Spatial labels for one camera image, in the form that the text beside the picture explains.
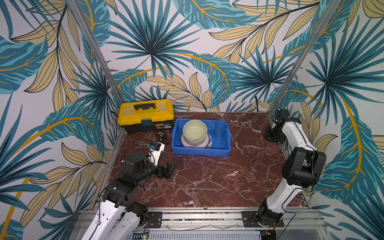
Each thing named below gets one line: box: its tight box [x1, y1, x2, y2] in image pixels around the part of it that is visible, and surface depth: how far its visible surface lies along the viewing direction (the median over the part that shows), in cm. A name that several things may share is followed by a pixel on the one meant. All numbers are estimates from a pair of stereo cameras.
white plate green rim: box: [181, 133, 214, 149], surface depth 99 cm
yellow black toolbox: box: [117, 99, 175, 135], surface depth 99 cm
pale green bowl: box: [182, 119, 208, 143], surface depth 97 cm
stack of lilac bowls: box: [181, 135, 210, 148], surface depth 99 cm
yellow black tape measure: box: [157, 131, 167, 141], surface depth 105 cm
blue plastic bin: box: [171, 119, 231, 157], surface depth 98 cm
